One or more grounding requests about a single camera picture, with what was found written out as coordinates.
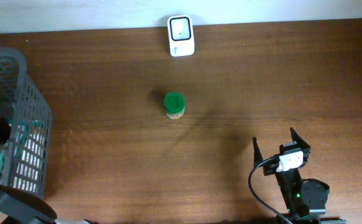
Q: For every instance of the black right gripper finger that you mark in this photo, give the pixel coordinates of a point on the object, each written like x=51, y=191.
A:
x=257, y=153
x=300, y=142

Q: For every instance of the green white package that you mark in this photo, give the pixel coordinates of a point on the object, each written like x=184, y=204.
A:
x=29, y=158

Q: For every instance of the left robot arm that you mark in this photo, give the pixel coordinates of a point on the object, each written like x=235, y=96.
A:
x=22, y=207

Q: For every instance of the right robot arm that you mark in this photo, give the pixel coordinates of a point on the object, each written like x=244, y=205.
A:
x=305, y=199

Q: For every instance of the green lid jar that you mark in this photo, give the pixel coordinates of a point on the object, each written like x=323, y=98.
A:
x=174, y=105

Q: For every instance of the grey plastic basket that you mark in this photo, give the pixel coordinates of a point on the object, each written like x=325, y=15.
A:
x=20, y=100

